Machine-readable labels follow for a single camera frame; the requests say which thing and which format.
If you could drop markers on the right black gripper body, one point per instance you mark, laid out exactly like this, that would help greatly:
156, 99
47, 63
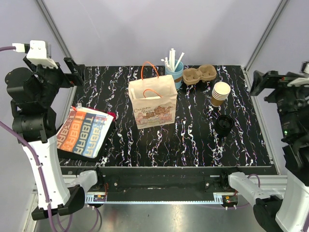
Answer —
282, 92

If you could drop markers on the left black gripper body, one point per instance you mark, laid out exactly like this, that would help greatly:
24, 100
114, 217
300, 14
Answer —
51, 79

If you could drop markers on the printed kraft paper bag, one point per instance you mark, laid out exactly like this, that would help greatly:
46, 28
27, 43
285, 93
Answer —
156, 99

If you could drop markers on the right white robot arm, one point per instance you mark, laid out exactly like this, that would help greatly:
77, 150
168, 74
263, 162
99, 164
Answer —
290, 213

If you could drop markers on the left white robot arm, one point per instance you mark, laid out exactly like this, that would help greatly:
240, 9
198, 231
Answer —
33, 89

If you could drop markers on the stacked paper coffee cups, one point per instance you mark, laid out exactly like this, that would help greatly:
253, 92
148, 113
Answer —
220, 93

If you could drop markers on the red fabric item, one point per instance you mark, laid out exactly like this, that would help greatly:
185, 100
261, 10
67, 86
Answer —
113, 115

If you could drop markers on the stacked black cup lids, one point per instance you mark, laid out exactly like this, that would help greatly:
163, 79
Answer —
223, 125

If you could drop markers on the black marble pattern mat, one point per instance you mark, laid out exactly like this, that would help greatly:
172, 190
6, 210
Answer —
191, 140

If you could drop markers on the bottom pulp cup carrier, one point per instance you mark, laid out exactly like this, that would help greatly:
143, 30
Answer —
203, 73

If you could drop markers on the blue cylindrical stirrer holder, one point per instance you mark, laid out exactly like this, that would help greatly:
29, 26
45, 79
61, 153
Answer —
177, 75

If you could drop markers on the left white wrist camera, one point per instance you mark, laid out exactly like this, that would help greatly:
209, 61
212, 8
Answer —
38, 53

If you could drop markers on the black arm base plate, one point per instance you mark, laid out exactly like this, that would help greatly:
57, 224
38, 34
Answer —
201, 179

